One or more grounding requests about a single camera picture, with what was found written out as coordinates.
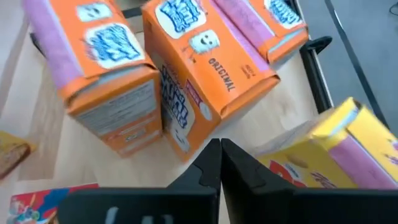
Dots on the orange Mini-Wheats cereal box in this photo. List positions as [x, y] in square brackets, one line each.
[280, 31]
[217, 71]
[93, 46]

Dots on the yellow Corn Pops cereal box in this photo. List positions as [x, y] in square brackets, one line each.
[311, 161]
[12, 149]

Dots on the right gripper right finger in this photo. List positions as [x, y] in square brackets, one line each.
[280, 205]

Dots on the wooden shelf with black legs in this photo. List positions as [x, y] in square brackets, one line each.
[273, 105]

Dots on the red Froot Loops cereal box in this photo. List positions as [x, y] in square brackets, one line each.
[37, 202]

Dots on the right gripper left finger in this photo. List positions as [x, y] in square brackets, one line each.
[155, 205]

